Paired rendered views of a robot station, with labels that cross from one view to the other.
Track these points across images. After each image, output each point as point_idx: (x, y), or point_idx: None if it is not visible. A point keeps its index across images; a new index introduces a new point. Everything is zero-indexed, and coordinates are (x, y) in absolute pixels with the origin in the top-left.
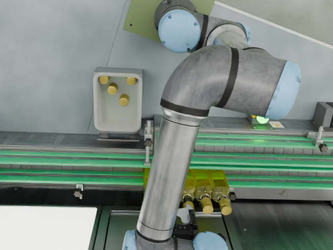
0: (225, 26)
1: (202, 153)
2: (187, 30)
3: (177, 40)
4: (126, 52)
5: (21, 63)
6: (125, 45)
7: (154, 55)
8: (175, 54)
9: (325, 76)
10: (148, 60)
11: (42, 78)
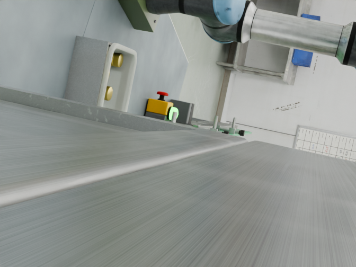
0: (253, 3)
1: None
2: (242, 0)
3: (236, 10)
4: (100, 18)
5: (6, 9)
6: (101, 8)
7: (115, 28)
8: (125, 31)
9: (175, 72)
10: (110, 34)
11: (24, 45)
